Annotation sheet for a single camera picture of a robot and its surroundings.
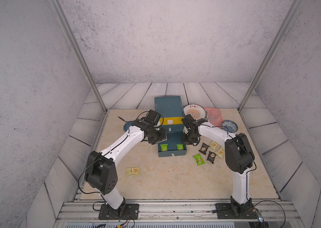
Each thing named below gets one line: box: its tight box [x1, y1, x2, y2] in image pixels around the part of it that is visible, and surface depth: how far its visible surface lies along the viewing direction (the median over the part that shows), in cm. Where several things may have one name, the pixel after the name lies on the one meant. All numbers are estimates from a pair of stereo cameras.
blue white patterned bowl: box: [221, 119, 239, 133], surface depth 109 cm
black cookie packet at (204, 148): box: [198, 142, 210, 156], surface depth 98 cm
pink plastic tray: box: [204, 107, 223, 127], surface depth 114 cm
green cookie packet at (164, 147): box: [159, 143, 168, 152], surface depth 98 cm
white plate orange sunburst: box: [183, 103, 207, 121], surface depth 121 cm
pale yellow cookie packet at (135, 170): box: [125, 166, 141, 177], surface depth 88 cm
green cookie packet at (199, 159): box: [192, 153, 206, 166], surface depth 93 cm
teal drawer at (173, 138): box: [157, 131, 187, 158], surface depth 96 cm
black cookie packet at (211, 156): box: [206, 151, 218, 164], surface depth 93 cm
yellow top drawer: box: [159, 116, 184, 126], surface depth 91 cm
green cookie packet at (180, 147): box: [175, 143, 184, 151], surface depth 98 cm
